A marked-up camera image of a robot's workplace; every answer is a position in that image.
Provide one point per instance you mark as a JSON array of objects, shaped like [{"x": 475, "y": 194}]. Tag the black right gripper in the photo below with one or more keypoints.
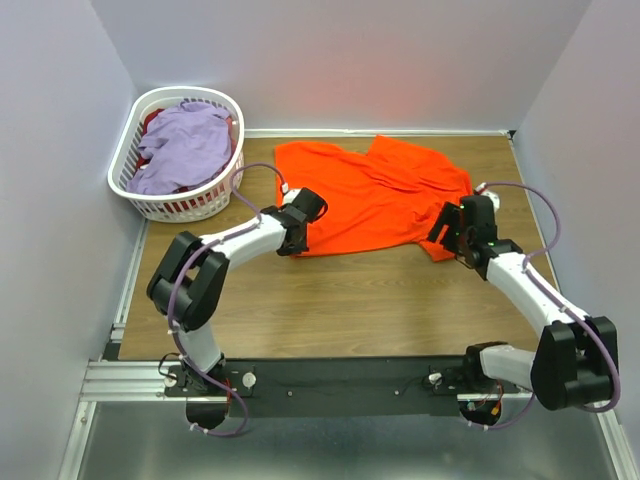
[{"x": 450, "y": 215}]

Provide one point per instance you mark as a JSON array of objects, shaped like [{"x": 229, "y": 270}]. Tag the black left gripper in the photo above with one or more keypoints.
[{"x": 301, "y": 247}]

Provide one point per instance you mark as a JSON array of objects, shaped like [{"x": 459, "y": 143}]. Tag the orange t-shirt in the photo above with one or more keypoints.
[{"x": 390, "y": 195}]

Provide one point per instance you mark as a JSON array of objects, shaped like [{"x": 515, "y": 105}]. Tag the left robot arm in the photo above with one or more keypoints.
[{"x": 188, "y": 282}]

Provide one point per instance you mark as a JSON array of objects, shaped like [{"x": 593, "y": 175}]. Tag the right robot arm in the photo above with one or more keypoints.
[{"x": 575, "y": 363}]

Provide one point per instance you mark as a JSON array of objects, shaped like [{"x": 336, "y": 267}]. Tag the lavender t-shirt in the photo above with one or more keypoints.
[{"x": 185, "y": 150}]

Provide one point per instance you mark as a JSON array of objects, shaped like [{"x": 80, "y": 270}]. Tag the white plastic laundry basket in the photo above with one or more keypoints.
[{"x": 191, "y": 205}]

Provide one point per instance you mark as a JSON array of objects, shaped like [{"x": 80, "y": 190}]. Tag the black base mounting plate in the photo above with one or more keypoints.
[{"x": 333, "y": 387}]

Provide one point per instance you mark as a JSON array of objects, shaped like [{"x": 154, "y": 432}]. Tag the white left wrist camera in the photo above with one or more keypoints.
[{"x": 289, "y": 196}]

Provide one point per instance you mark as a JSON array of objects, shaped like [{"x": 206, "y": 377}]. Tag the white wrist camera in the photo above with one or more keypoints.
[
  {"x": 289, "y": 196},
  {"x": 483, "y": 189}
]

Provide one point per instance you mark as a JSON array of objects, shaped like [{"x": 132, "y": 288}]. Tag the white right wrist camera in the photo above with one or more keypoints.
[{"x": 483, "y": 189}]

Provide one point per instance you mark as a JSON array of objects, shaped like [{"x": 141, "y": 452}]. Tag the aluminium frame rail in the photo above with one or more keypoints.
[{"x": 105, "y": 382}]

